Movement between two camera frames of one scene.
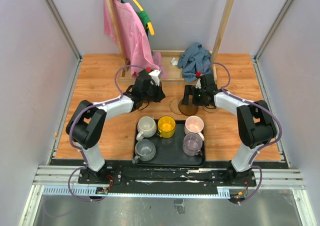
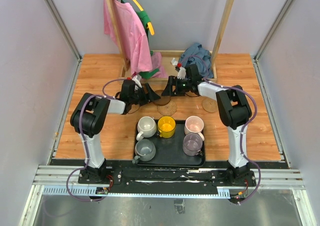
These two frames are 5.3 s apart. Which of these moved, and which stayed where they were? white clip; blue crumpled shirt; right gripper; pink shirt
Moved: right gripper
Stayed: blue crumpled shirt; white clip; pink shirt
